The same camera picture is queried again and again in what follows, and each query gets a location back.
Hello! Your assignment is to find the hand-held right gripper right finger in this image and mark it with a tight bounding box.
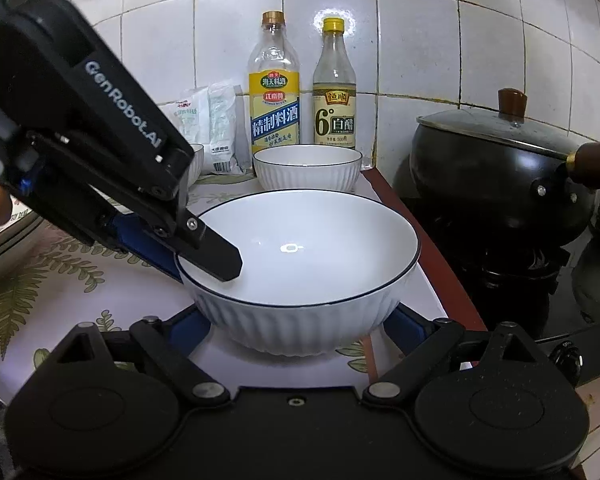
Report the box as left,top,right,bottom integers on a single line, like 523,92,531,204
362,305,546,403

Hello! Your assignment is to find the white ribbed bowl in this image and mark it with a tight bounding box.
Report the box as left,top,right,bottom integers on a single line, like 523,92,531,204
252,145,363,193
187,143,206,186
175,189,422,358

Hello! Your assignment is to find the glass wok lid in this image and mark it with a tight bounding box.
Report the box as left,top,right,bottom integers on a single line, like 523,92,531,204
416,88,571,161

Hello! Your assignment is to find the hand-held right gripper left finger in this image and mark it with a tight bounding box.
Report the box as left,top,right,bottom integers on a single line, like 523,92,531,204
45,305,231,406

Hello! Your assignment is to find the black gas stove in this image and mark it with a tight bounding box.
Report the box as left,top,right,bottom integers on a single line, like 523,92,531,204
395,195,600,386

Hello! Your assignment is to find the black wok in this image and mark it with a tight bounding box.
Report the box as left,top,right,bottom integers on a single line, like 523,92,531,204
409,112,600,233

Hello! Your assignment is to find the cooking wine bottle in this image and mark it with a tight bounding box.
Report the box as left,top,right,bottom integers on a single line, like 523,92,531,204
248,11,301,158

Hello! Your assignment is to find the white vinegar bottle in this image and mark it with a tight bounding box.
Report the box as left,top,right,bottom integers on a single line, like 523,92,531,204
312,17,357,151

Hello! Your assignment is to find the floral tablecloth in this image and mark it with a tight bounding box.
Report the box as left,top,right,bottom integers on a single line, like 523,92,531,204
0,170,448,401

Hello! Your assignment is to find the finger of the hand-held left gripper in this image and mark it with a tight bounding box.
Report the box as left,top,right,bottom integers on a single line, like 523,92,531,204
100,211,182,280
150,210,244,282

